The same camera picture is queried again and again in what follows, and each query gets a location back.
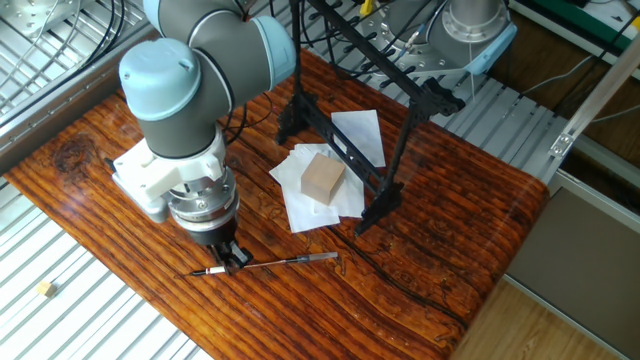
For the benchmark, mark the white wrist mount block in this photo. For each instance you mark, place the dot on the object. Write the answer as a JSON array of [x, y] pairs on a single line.
[[145, 185]]

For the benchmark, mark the tiny yellow cube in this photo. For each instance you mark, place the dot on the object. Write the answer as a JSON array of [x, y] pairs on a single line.
[[46, 289]]

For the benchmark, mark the thin calligraphy brush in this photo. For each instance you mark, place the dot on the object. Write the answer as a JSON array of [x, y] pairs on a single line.
[[290, 261]]

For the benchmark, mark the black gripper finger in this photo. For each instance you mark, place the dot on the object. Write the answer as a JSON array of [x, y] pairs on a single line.
[[222, 258], [240, 256]]

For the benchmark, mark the large wooden block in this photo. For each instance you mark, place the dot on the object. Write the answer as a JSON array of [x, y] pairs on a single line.
[[322, 180]]

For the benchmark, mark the green board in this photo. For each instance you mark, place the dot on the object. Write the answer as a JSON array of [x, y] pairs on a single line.
[[615, 15]]

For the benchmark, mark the grey robot base column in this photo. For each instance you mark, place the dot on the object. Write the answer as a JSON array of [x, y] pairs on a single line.
[[478, 18]]

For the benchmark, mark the white aluminium frame post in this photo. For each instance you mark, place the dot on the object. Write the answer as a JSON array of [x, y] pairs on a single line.
[[600, 92]]

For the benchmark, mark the white paper sheet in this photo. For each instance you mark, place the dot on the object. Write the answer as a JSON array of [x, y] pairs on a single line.
[[362, 132], [288, 170], [310, 216]]

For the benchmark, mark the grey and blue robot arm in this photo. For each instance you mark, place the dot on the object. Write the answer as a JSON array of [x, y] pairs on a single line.
[[180, 90]]

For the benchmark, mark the black metal pen rack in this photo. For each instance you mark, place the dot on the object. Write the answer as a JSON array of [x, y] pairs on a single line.
[[345, 150]]

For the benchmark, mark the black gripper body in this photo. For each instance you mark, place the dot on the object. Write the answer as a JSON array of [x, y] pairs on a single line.
[[213, 232]]

